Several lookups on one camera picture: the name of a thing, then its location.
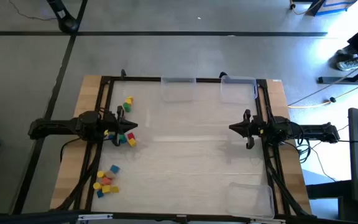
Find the black floor tape strip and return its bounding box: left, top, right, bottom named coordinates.
left=11, top=0, right=88, bottom=215
left=0, top=30, right=328, bottom=37

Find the black stand base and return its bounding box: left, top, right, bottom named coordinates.
left=46, top=0, right=81, bottom=34

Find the yellow floor cable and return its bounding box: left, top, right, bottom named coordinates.
left=290, top=0, right=323, bottom=16
left=287, top=76, right=358, bottom=110

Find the blue and white box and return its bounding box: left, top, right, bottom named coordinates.
left=309, top=0, right=358, bottom=17

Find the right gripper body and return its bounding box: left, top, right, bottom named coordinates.
left=249, top=114, right=273, bottom=141

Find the black metal floor frame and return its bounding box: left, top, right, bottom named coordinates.
left=318, top=52, right=358, bottom=85

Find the thin black floor cable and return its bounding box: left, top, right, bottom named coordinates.
left=8, top=0, right=58, bottom=22

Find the black crossbar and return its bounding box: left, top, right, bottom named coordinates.
left=0, top=211, right=358, bottom=224

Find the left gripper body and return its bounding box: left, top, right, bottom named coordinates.
left=99, top=110, right=122, bottom=138

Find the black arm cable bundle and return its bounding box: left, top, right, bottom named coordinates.
left=286, top=123, right=313, bottom=164

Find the black furniture base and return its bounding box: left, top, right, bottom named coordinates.
left=303, top=169, right=354, bottom=224

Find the glossy white table sheet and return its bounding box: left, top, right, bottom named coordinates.
left=91, top=80, right=272, bottom=215

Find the grey floor cable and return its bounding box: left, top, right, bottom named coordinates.
left=287, top=52, right=358, bottom=107

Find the person's foot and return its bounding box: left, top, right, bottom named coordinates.
left=336, top=57, right=358, bottom=72

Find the thin white cable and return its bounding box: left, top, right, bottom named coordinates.
left=309, top=146, right=337, bottom=183

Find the large clear plastic bin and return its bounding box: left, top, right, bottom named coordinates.
left=226, top=182, right=275, bottom=219

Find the black aluminium table frame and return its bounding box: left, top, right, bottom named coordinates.
left=54, top=75, right=318, bottom=218

